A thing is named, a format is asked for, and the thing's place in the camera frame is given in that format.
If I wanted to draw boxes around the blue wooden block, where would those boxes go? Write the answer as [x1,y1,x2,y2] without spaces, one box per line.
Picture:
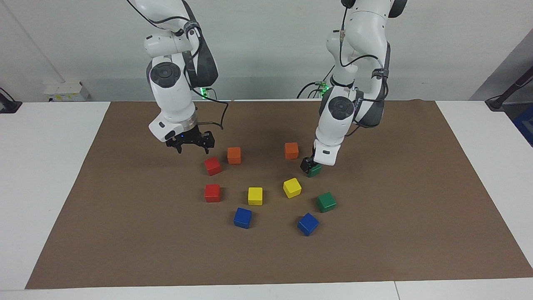
[297,212,320,237]
[233,207,253,229]

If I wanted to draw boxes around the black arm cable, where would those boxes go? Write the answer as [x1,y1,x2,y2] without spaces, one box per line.
[338,0,391,103]
[125,0,229,130]

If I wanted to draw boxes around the white box yellow labels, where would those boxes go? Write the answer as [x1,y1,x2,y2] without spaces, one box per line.
[43,81,90,102]

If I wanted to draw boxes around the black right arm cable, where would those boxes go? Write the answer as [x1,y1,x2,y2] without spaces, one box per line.
[125,0,229,130]

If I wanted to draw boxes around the brown table mat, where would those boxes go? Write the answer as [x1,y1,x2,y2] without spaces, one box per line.
[25,99,533,290]

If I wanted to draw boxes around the black left base cable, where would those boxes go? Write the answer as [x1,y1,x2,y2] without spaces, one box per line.
[296,67,336,99]

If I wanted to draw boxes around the blue crate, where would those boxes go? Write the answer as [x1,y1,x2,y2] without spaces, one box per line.
[512,103,533,147]

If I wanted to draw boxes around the black stand with pole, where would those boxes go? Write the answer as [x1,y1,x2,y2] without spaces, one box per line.
[485,67,533,111]

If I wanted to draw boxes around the white wall cable duct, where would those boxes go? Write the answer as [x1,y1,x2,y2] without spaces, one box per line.
[6,0,66,83]

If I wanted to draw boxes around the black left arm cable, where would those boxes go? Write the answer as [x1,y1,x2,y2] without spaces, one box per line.
[338,0,391,103]

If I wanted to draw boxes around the black clamp mount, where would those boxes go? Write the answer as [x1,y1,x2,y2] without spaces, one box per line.
[0,87,22,114]

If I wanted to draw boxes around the red wooden block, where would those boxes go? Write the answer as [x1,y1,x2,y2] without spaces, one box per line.
[204,157,223,177]
[204,184,221,203]

